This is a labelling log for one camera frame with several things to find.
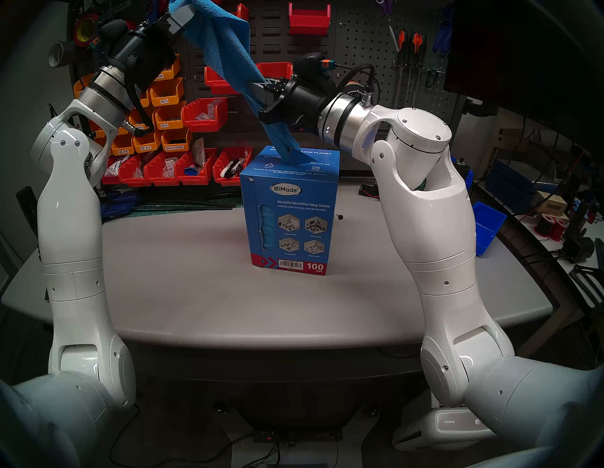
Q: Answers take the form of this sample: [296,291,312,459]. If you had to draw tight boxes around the purple handled scissors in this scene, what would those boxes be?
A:
[375,0,401,52]

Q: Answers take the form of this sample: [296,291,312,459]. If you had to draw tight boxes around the blue bar clamp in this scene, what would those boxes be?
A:
[100,191,142,221]

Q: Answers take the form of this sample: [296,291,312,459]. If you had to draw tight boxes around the orange bin labelled M2.5-5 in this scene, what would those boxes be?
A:
[133,131,164,154]

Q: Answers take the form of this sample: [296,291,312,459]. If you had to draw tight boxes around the dark red storage bin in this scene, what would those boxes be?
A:
[288,1,332,36]

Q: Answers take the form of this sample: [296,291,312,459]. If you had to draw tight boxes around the orange bin labelled M3-4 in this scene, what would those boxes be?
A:
[150,76,185,107]

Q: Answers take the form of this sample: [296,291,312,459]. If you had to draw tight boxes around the large dark blue bin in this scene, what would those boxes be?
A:
[485,159,560,215]

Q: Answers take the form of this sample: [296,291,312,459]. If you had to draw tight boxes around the dark pegboard wall panel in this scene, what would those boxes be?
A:
[71,0,468,173]

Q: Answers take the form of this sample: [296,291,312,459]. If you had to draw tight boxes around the grey duct tape roll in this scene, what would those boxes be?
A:
[47,40,76,67]

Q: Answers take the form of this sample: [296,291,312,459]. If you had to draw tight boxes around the blue handled pliers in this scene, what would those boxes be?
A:
[433,0,456,57]

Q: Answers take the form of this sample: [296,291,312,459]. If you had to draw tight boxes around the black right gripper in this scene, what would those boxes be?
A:
[249,75,340,137]

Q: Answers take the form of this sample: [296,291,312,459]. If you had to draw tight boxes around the white air purifier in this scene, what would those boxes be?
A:
[393,406,496,452]

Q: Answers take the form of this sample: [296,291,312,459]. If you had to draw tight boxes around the green cutting mat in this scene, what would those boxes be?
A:
[130,196,243,218]

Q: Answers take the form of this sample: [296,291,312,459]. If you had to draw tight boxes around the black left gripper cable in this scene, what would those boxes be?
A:
[120,61,156,138]

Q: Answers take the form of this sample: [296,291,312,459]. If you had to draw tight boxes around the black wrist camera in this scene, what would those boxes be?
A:
[90,19,130,50]
[296,52,336,76]

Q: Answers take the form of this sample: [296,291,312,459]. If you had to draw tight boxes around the black folded stand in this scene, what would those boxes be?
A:
[569,264,604,312]

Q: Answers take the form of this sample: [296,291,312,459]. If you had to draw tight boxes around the black power strip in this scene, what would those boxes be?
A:
[252,428,344,444]

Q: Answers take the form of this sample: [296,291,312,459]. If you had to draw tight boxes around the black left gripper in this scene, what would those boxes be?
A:
[115,1,195,92]

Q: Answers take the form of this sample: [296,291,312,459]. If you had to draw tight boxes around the orange bin labelled M3X14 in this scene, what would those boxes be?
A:
[73,73,97,100]

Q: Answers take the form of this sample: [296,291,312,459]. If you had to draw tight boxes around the orange bin labelled M4-0.7 HEX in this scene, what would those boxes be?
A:
[161,126,194,152]

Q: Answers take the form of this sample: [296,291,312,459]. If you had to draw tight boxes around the blue shop towel box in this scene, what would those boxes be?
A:
[240,145,341,276]

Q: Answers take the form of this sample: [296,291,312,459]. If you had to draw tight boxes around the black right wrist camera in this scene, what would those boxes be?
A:
[296,52,336,76]

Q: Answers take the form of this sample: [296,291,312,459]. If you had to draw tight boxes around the orange bin labelled M3-6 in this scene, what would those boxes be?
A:
[154,101,188,130]

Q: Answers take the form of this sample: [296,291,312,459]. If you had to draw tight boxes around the red yellow tape roll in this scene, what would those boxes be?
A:
[73,13,102,48]

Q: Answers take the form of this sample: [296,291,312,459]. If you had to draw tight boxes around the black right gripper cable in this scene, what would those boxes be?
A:
[330,64,380,107]

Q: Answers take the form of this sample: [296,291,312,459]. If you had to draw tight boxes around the small cardboard box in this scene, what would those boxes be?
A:
[533,191,570,217]

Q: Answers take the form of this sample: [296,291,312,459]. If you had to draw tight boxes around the black power adapter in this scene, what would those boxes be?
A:
[564,229,596,265]

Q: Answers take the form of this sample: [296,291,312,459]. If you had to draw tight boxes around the orange bin labelled M3-8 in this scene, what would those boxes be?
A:
[127,108,159,132]

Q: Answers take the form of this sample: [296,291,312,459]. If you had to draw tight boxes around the bright blue plastic bin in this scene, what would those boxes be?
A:
[451,156,475,189]
[472,201,508,258]

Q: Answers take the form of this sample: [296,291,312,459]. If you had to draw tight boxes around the orange black handled file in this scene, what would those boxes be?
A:
[394,29,409,102]
[407,30,421,107]

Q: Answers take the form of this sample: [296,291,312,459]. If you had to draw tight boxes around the orange bin labelled M3X6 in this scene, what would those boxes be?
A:
[153,54,181,82]

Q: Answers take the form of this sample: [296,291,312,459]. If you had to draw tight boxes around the metal hook rail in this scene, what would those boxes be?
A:
[394,64,446,78]

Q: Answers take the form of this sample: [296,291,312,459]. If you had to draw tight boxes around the black monitor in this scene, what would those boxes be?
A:
[443,0,604,156]

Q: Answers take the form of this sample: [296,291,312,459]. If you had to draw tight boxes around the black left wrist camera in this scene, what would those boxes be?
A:
[90,19,130,50]

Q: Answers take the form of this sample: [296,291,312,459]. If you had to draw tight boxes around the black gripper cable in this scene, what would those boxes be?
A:
[330,64,380,107]
[120,61,156,138]

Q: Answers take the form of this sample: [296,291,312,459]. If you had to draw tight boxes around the blue microfiber shop towel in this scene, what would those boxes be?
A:
[168,0,303,166]

